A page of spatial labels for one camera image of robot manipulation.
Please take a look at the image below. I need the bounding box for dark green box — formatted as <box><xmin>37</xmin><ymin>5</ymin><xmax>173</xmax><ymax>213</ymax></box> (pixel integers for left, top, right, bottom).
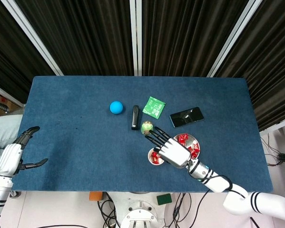
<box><xmin>156</xmin><ymin>193</ymin><xmax>173</xmax><ymax>206</ymax></box>

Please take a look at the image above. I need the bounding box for black pleated curtain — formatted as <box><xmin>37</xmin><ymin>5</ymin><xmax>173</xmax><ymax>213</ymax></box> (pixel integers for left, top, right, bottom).
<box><xmin>0</xmin><ymin>0</ymin><xmax>59</xmax><ymax>103</ymax></box>
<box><xmin>142</xmin><ymin>0</ymin><xmax>254</xmax><ymax>77</ymax></box>
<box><xmin>216</xmin><ymin>0</ymin><xmax>285</xmax><ymax>131</ymax></box>
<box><xmin>15</xmin><ymin>0</ymin><xmax>135</xmax><ymax>76</ymax></box>

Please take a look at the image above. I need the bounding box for white frame post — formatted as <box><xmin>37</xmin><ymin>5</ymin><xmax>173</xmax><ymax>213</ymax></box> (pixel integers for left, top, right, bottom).
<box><xmin>0</xmin><ymin>0</ymin><xmax>64</xmax><ymax>76</ymax></box>
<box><xmin>206</xmin><ymin>0</ymin><xmax>264</xmax><ymax>78</ymax></box>
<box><xmin>129</xmin><ymin>0</ymin><xmax>143</xmax><ymax>76</ymax></box>

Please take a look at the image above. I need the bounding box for blue ball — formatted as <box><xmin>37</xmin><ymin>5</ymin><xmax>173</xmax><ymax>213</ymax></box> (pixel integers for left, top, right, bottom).
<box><xmin>109</xmin><ymin>101</ymin><xmax>124</xmax><ymax>115</ymax></box>

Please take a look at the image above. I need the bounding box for metal bowl with red candies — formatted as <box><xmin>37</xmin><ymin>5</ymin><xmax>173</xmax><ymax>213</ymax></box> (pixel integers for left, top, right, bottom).
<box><xmin>172</xmin><ymin>133</ymin><xmax>201</xmax><ymax>160</ymax></box>

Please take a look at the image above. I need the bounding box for white paper cup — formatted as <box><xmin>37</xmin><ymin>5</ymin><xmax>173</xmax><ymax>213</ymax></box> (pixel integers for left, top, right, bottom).
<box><xmin>147</xmin><ymin>147</ymin><xmax>166</xmax><ymax>166</ymax></box>

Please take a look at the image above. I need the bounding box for grey jeans leg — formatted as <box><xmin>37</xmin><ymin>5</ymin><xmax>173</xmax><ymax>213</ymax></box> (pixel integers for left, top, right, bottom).
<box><xmin>0</xmin><ymin>114</ymin><xmax>23</xmax><ymax>183</ymax></box>

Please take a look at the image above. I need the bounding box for green sachet packet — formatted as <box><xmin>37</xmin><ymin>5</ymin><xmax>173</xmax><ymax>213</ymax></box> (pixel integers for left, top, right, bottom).
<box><xmin>142</xmin><ymin>95</ymin><xmax>166</xmax><ymax>119</ymax></box>

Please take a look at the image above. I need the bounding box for orange box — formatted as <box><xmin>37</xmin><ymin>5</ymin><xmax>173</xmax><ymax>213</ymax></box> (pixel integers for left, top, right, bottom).
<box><xmin>89</xmin><ymin>191</ymin><xmax>104</xmax><ymax>202</ymax></box>

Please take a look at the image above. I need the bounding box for blue table cloth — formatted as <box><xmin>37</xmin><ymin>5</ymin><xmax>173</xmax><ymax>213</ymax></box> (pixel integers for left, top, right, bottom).
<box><xmin>2</xmin><ymin>76</ymin><xmax>274</xmax><ymax>192</ymax></box>

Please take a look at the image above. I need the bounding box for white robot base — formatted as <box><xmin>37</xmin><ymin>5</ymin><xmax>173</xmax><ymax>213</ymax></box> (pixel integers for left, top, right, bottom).
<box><xmin>106</xmin><ymin>191</ymin><xmax>178</xmax><ymax>228</ymax></box>

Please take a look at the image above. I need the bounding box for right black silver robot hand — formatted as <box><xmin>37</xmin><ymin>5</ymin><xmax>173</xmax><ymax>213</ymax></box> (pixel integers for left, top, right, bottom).
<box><xmin>144</xmin><ymin>126</ymin><xmax>192</xmax><ymax>169</ymax></box>

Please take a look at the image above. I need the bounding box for heap of red candies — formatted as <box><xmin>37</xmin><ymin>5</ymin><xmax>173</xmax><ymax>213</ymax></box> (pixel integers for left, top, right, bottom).
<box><xmin>177</xmin><ymin>134</ymin><xmax>200</xmax><ymax>157</ymax></box>

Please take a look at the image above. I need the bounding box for white frame rail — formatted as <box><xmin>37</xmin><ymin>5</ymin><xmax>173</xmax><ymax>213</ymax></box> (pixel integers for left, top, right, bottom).
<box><xmin>0</xmin><ymin>80</ymin><xmax>26</xmax><ymax>107</ymax></box>

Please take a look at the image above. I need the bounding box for black stapler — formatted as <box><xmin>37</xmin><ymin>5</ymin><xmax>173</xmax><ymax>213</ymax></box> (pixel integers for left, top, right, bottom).
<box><xmin>131</xmin><ymin>104</ymin><xmax>140</xmax><ymax>131</ymax></box>

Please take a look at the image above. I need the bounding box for black smartphone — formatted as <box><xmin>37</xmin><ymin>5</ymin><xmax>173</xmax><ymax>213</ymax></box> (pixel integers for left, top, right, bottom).
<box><xmin>169</xmin><ymin>106</ymin><xmax>205</xmax><ymax>128</ymax></box>

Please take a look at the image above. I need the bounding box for black cable bundle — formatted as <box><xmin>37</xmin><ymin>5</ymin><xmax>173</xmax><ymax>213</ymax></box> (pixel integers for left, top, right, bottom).
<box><xmin>97</xmin><ymin>192</ymin><xmax>123</xmax><ymax>228</ymax></box>
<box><xmin>163</xmin><ymin>192</ymin><xmax>193</xmax><ymax>228</ymax></box>

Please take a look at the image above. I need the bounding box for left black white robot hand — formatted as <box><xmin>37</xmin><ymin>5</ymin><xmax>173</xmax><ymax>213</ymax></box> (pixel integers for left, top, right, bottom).
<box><xmin>0</xmin><ymin>125</ymin><xmax>49</xmax><ymax>176</ymax></box>

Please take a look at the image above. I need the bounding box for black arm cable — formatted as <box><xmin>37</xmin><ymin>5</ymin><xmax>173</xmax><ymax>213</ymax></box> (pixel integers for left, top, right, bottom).
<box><xmin>197</xmin><ymin>173</ymin><xmax>249</xmax><ymax>228</ymax></box>

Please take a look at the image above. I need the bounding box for green nesting doll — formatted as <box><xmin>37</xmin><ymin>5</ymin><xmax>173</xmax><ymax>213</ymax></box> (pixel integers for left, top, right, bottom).
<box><xmin>140</xmin><ymin>120</ymin><xmax>155</xmax><ymax>136</ymax></box>

